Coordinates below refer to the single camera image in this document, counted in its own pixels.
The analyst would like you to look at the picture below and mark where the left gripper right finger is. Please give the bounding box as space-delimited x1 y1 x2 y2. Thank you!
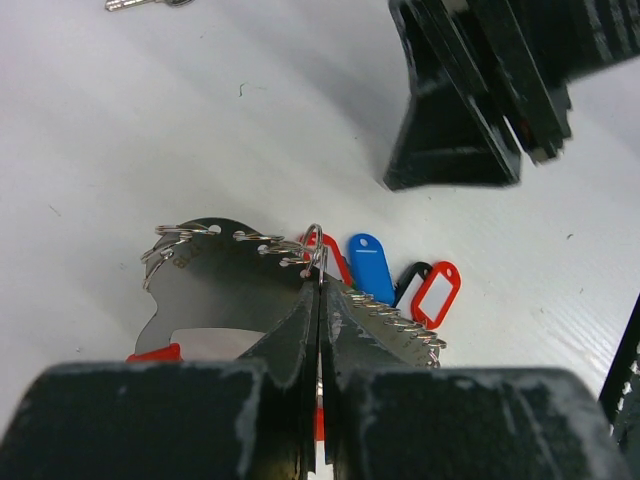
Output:
320 282 630 479

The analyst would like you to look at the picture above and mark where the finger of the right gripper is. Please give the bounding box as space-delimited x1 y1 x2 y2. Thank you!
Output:
449 1 572 164
383 1 521 191

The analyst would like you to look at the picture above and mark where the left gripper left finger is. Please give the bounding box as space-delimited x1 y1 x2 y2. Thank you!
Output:
1 283 320 479

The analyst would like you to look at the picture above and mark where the black key tag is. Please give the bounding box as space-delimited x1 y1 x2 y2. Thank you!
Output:
392 262 432 307

